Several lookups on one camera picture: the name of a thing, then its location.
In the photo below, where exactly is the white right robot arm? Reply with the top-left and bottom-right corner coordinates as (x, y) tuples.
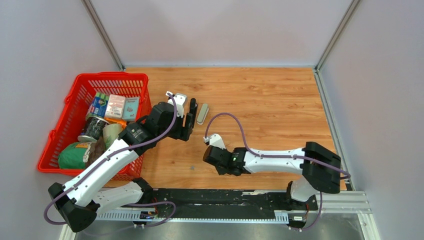
(203, 141), (342, 210)

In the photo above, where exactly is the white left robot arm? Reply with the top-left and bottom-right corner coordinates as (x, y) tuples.
(43, 93), (198, 233)

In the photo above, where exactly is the teal sponge pack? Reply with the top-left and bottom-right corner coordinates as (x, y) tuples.
(122, 97), (140, 122)

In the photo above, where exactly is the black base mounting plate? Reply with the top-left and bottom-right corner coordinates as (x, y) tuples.
(148, 188), (319, 220)

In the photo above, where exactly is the pink sponge pack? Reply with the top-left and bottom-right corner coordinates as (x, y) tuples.
(104, 94), (126, 119)

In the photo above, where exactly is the blue green scrubber pack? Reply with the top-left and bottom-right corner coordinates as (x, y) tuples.
(85, 92), (109, 120)

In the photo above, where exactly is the dark glass jar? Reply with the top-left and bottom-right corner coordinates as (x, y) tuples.
(77, 116), (109, 143)

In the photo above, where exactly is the red plastic shopping basket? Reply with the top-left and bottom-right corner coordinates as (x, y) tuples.
(37, 71), (152, 177)

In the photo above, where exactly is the green snack bag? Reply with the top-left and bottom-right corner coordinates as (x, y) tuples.
(58, 142), (95, 169)

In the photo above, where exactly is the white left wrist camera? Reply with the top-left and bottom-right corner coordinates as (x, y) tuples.
(165, 91), (187, 118)

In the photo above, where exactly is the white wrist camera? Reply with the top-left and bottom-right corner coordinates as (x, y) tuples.
(165, 91), (187, 118)
(203, 133), (226, 150)

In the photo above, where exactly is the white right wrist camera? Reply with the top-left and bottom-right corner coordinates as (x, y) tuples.
(203, 133), (226, 150)

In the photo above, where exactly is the aluminium slotted cable rail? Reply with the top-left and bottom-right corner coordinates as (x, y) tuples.
(96, 208), (290, 224)

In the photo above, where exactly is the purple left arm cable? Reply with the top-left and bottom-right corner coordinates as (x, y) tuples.
(43, 92), (178, 226)

